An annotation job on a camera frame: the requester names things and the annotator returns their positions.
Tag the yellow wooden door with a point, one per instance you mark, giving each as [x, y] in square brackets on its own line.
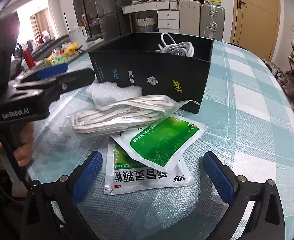
[256, 17]

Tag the white air purifier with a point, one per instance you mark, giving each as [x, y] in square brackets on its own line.
[77, 36]

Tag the red bottle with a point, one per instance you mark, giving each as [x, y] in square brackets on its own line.
[29, 58]

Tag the white foam sheet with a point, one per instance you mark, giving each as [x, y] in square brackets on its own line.
[104, 93]

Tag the white green medicine packet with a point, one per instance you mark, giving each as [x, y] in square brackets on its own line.
[142, 177]

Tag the dark glass cabinet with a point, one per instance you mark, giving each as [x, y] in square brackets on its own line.
[83, 5]

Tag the person's left hand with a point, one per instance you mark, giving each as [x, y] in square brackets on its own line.
[27, 145]

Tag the black yellow shoe box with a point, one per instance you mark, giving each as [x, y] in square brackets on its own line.
[211, 0]

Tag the black cardboard box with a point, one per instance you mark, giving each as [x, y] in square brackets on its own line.
[149, 75]

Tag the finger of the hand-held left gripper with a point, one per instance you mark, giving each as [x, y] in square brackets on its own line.
[74, 81]
[52, 70]

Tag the beige suitcase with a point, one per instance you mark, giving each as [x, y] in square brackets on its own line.
[189, 17]

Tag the grey refrigerator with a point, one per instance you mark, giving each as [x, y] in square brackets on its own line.
[112, 7]

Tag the shoes on floor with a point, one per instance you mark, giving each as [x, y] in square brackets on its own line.
[276, 71]

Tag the white woven basket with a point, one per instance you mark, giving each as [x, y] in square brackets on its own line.
[145, 25]

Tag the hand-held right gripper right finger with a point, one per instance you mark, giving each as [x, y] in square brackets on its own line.
[219, 177]

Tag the silver suitcase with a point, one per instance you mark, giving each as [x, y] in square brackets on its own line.
[211, 22]

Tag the white desk with drawers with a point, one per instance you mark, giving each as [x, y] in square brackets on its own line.
[166, 17]

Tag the grey trolley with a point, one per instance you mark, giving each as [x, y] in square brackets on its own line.
[49, 45]

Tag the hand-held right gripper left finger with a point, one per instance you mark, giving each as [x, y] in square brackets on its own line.
[87, 177]

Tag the yellow snack bag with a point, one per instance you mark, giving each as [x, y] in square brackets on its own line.
[70, 48]

